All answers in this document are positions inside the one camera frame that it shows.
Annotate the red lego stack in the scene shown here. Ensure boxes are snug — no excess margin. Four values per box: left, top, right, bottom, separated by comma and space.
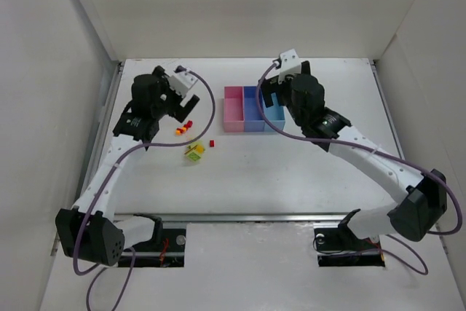
183, 120, 193, 131

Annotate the green yellow lego assembly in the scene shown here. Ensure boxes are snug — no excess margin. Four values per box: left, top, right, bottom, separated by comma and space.
184, 142, 205, 162

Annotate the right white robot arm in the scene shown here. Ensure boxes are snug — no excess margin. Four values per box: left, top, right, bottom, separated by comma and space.
256, 57, 447, 251

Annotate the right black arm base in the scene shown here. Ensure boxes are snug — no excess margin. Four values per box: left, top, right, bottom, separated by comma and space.
312, 227, 385, 267

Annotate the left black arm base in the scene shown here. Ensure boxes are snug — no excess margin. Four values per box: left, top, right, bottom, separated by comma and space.
133, 223, 187, 268

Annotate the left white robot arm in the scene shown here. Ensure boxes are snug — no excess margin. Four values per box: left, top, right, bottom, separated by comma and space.
55, 66, 200, 267

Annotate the light blue container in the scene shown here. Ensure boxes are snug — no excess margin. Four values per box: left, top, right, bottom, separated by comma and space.
263, 103, 285, 130

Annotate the dark blue container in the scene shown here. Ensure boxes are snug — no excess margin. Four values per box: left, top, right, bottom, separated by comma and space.
243, 86, 265, 133

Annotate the pink container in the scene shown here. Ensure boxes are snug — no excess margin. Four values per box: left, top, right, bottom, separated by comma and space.
223, 86, 245, 133

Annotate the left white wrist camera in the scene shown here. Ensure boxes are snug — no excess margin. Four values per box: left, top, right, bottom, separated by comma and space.
167, 66, 198, 98

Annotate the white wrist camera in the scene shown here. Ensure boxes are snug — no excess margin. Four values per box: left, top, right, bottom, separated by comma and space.
167, 66, 198, 98
274, 49, 301, 84

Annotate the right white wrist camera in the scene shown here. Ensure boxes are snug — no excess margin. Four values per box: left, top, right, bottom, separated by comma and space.
274, 49, 301, 84

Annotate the aluminium rail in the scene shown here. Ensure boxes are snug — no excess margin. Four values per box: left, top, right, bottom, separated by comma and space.
112, 213, 350, 224

